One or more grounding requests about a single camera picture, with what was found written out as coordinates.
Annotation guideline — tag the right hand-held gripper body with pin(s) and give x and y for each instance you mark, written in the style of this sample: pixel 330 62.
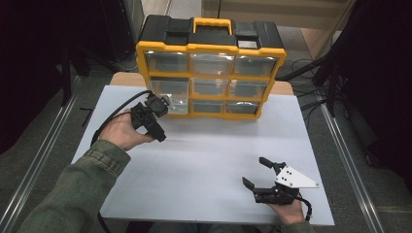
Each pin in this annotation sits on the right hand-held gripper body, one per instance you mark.
pixel 291 181

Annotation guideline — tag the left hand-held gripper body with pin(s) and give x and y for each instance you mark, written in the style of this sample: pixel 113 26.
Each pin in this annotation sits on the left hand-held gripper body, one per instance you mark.
pixel 145 116

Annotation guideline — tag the clear plastic drawer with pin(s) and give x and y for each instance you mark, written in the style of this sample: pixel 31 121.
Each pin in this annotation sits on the clear plastic drawer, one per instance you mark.
pixel 170 87

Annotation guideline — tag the yellow black drawer organizer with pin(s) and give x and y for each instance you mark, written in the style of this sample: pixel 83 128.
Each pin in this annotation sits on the yellow black drawer organizer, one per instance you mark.
pixel 210 48

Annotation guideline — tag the person's left hand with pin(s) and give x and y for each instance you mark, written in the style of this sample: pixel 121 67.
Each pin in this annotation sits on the person's left hand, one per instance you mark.
pixel 120 132

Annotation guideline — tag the person's right hand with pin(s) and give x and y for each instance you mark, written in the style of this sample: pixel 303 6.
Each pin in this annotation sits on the person's right hand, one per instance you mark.
pixel 288 212

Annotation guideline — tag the white table sheet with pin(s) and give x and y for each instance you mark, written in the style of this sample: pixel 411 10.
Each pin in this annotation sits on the white table sheet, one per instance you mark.
pixel 200 168

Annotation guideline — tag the black cabinet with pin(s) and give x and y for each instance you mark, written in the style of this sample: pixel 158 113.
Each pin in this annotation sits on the black cabinet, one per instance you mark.
pixel 116 29

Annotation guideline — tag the metal floor rail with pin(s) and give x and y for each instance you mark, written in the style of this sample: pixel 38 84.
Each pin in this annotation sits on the metal floor rail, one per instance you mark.
pixel 32 168
pixel 350 168

